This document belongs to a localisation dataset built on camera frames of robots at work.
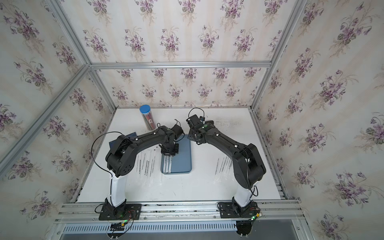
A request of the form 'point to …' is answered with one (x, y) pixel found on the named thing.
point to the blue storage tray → (182, 162)
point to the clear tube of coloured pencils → (145, 110)
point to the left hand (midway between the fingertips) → (175, 156)
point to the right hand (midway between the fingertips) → (194, 136)
